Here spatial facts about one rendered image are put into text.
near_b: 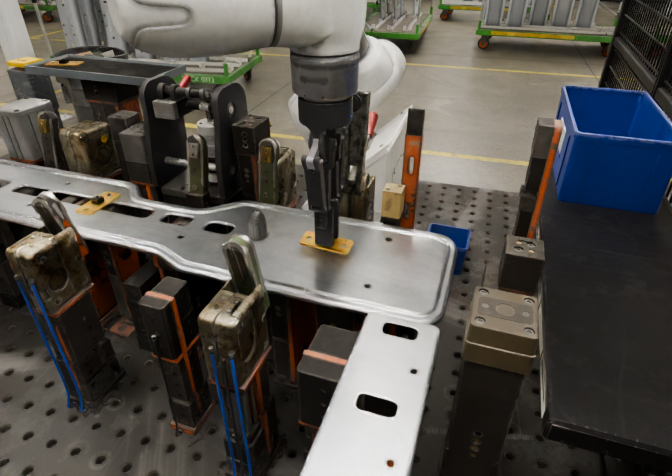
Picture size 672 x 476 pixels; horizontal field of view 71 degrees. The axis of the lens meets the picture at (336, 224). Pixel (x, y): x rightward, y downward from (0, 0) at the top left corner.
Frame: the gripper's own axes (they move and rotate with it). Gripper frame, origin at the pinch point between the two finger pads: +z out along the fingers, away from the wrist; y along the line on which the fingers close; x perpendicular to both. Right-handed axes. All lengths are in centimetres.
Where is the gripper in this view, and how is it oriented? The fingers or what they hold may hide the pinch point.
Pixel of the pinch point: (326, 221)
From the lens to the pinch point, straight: 74.6
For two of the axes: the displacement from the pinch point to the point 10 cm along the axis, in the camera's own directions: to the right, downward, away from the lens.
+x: 9.5, 1.7, -2.8
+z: 0.0, 8.5, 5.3
